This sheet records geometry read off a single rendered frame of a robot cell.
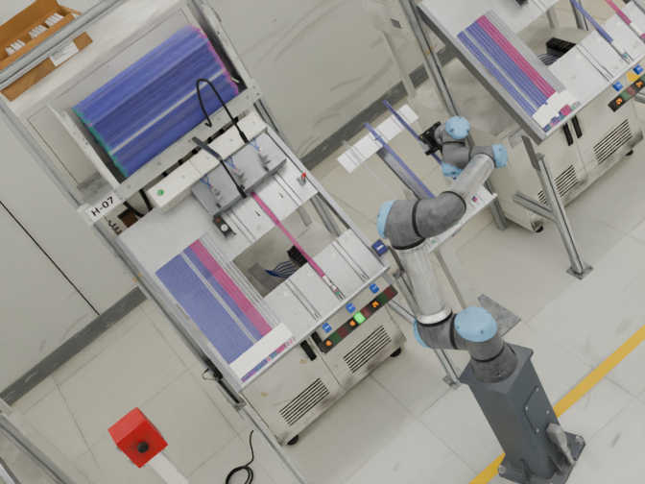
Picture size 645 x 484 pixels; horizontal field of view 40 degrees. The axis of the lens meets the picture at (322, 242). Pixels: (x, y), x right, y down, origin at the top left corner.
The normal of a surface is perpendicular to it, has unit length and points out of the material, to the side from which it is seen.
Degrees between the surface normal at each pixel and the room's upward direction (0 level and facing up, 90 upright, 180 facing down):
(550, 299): 0
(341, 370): 90
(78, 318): 90
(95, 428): 0
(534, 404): 90
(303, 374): 90
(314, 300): 43
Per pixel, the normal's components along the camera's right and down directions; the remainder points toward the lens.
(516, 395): 0.72, 0.15
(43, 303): 0.49, 0.37
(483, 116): -0.42, -0.69
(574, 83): 0.04, -0.23
